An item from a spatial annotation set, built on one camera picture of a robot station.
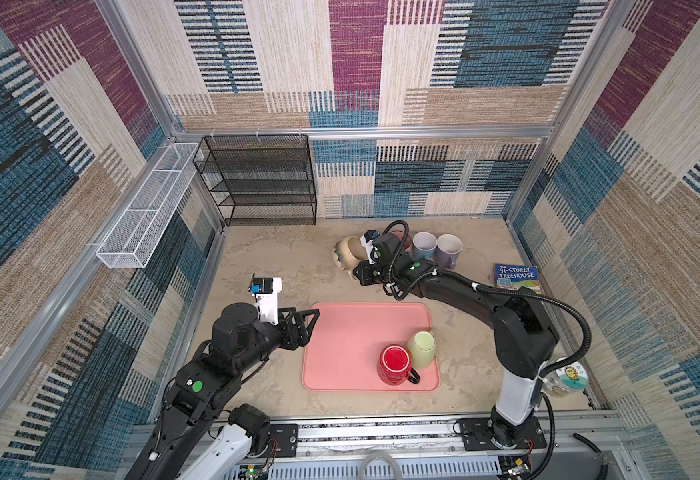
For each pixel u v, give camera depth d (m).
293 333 0.57
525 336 0.48
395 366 0.77
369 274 0.79
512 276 1.01
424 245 1.02
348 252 0.85
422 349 0.78
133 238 0.71
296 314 0.58
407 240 0.70
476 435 0.73
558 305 0.45
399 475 0.69
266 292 0.56
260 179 1.08
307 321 0.62
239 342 0.47
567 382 0.75
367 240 0.82
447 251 1.05
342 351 0.90
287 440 0.73
